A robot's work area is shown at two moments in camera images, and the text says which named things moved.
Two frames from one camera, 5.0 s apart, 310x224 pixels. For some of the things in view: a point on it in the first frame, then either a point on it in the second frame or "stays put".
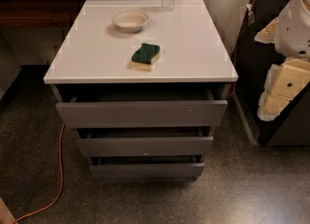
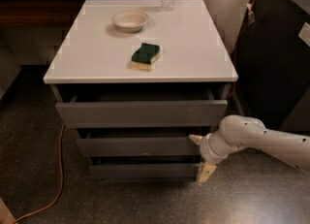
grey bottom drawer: (146, 167) stays put
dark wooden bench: (60, 9) stays put
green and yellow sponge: (144, 57) stays put
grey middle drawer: (89, 146) stays put
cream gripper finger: (283, 83) to (206, 171)
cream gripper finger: (269, 34) to (198, 140)
